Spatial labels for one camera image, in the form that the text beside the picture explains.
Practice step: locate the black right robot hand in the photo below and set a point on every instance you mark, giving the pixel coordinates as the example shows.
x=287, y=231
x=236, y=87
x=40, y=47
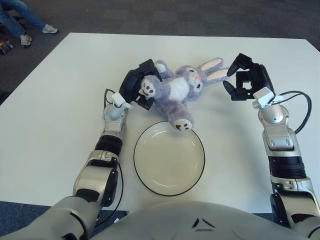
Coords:
x=260, y=75

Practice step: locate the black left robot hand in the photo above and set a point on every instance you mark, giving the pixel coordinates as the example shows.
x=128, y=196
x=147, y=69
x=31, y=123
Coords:
x=128, y=85

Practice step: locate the purple bunny plush doll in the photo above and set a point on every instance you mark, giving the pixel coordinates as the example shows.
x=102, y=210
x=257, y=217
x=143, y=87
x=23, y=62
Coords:
x=177, y=86

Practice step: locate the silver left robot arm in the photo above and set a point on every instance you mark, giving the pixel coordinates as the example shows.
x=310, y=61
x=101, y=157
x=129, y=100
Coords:
x=95, y=177

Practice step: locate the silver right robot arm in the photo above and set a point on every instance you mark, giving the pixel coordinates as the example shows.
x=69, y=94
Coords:
x=277, y=135

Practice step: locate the white plate with black rim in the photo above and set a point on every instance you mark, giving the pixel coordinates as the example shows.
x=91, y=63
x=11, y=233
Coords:
x=170, y=162

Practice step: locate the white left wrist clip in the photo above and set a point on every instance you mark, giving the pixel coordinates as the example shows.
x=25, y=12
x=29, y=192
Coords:
x=118, y=98

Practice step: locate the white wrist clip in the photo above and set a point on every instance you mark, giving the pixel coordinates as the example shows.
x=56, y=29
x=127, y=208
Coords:
x=263, y=97
x=118, y=98

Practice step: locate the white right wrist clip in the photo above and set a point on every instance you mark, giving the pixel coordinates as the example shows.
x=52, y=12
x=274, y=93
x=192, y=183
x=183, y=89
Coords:
x=263, y=97

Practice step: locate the white sneaker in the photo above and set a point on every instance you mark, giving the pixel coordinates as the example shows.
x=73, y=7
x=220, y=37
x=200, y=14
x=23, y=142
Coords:
x=25, y=40
x=50, y=29

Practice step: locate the blue jeans leg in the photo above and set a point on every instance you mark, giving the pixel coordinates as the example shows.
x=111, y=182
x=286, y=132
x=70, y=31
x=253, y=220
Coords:
x=11, y=25
x=27, y=15

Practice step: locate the grey robot torso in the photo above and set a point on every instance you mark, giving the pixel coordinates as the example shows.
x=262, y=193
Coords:
x=175, y=220

